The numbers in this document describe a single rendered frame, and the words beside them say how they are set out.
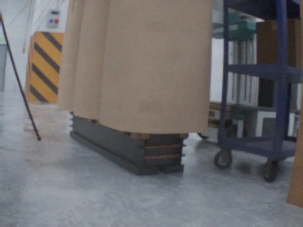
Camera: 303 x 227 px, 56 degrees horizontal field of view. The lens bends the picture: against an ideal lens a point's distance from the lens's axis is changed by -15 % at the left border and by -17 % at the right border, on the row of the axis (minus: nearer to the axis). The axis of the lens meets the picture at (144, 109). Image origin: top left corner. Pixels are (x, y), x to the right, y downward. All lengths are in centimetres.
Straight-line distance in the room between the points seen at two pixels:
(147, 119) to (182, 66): 27
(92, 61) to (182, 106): 59
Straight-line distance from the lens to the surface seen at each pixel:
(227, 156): 168
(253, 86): 257
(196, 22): 146
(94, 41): 177
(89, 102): 175
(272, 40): 171
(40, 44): 677
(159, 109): 133
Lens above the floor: 38
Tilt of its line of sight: 3 degrees down
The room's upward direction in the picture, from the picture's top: 4 degrees clockwise
